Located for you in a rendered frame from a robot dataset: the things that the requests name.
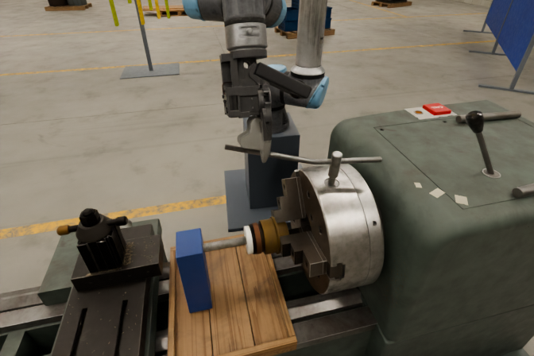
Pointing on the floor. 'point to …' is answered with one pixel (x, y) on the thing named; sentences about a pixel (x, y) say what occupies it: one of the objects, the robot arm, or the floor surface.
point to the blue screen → (512, 16)
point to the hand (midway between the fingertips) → (267, 155)
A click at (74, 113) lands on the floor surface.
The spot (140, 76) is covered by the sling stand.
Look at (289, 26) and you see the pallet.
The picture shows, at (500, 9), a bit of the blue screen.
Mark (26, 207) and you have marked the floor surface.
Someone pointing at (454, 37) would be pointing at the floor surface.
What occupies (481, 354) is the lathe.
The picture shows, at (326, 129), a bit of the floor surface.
